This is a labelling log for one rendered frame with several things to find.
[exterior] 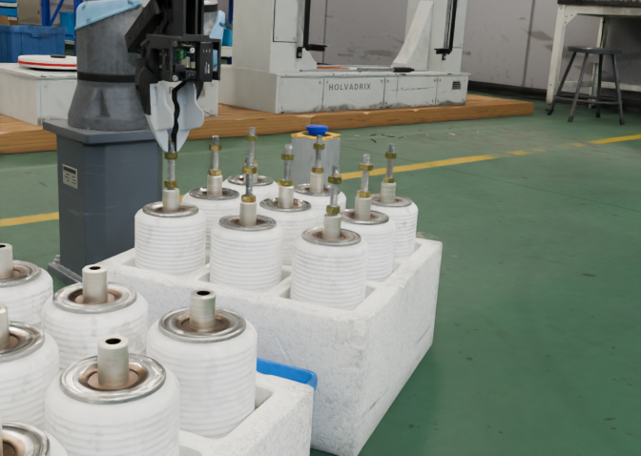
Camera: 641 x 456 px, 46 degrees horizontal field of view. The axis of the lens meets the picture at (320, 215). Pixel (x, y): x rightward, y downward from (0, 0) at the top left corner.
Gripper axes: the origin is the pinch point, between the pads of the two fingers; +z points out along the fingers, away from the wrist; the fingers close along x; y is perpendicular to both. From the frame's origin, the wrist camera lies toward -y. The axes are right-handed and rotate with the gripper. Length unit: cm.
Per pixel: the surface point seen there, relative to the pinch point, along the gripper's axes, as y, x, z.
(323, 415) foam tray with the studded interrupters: 27.8, 6.9, 29.6
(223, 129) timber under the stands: -189, 121, 31
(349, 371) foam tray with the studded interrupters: 30.3, 8.4, 23.1
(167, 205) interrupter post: 1.3, -0.8, 8.6
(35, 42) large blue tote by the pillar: -429, 117, 8
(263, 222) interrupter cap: 12.0, 7.7, 9.4
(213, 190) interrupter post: -4.5, 9.5, 8.7
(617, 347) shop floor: 29, 70, 35
